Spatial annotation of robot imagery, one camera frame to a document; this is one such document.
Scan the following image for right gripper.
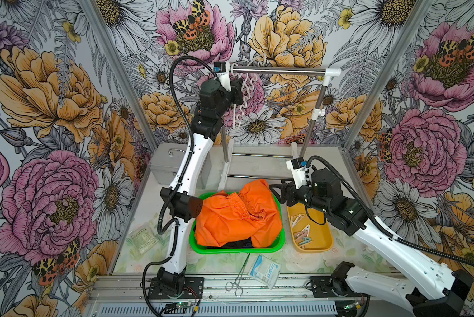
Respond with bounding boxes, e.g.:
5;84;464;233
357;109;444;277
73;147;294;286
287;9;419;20
269;178;331;214

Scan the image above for white hanger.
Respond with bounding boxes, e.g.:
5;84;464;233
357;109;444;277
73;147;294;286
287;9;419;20
230;54;266;129

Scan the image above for white clothespin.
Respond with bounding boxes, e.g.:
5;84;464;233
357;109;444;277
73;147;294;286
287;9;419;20
291;213;305;229

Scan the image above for orange shorts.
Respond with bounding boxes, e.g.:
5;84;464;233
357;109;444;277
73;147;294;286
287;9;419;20
195;179;283;248

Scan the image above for pink clothespin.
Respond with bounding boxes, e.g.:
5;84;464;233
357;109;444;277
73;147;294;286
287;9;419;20
294;231;309;240

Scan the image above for green clothespin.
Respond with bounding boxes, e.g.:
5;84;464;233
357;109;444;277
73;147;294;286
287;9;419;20
298;237;312;248

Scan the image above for yellow clothespin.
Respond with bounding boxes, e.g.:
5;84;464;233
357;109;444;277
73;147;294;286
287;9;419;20
299;225;310;233

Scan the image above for black shorts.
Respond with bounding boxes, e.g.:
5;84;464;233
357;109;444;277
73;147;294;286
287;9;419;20
207;238;253;250

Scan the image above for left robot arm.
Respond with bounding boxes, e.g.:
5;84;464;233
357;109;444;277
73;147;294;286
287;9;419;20
153;78;244;297

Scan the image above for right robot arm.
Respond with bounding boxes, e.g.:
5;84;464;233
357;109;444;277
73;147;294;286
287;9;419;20
269;169;473;316

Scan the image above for yellow plastic tray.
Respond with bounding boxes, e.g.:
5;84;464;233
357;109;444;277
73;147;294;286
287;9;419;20
287;203;333;254

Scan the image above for surgical mask packet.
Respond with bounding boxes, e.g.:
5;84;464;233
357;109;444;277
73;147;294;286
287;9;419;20
249;255;281;289

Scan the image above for clothes rack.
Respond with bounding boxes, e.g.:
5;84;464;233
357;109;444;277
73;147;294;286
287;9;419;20
218;66;341;191

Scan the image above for silver metal case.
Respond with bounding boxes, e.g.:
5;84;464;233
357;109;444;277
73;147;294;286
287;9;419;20
149;143;211;189

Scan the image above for green plastic basket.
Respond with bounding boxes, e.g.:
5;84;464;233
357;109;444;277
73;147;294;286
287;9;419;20
189;193;285;255

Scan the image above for metal surgical scissors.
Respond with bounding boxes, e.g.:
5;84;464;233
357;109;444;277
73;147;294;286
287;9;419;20
225;254;250;297

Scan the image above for small clear packet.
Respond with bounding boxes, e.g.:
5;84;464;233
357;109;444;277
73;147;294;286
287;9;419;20
128;225;157;254

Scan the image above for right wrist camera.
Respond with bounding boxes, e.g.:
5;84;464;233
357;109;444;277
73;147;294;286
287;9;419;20
287;157;308;189

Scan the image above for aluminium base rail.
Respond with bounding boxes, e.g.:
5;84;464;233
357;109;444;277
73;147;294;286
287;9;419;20
84;273;410;316

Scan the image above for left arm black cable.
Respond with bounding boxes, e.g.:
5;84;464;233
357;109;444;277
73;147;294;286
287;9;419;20
141;55;218;317

